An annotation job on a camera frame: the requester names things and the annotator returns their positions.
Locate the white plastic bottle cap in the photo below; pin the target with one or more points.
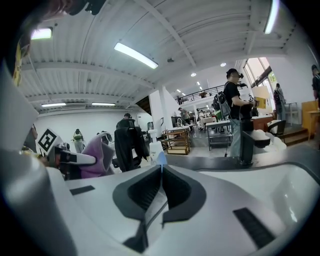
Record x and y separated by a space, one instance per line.
155 150

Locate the black faucet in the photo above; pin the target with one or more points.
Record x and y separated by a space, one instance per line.
247 147

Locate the black head camera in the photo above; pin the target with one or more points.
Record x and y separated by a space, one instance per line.
93 5

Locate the person's left forearm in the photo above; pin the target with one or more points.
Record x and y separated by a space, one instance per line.
31 152

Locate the person's yellow plaid shirt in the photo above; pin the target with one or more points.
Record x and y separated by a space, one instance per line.
17 62

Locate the purple cloth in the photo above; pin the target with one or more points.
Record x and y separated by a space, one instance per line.
97 160

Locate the dark metal table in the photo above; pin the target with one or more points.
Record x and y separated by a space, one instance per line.
218 123

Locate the black balcony railing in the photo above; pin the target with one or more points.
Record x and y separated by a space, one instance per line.
200 93

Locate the ceiling tube light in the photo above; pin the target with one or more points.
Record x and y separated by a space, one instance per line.
42 33
271 17
136 55

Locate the grey beanbag chair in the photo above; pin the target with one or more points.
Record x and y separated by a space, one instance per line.
275 141

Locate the wooden shelf rack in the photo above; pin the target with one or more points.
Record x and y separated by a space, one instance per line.
177 142

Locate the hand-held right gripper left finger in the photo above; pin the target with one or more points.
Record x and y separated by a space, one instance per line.
105 200

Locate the black office chair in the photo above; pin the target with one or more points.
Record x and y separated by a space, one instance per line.
130 147

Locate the black side chair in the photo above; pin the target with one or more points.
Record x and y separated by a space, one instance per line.
277 127

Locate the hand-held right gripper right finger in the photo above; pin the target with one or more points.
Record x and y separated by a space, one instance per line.
237 212

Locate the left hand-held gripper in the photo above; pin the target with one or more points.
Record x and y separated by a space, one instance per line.
47 141

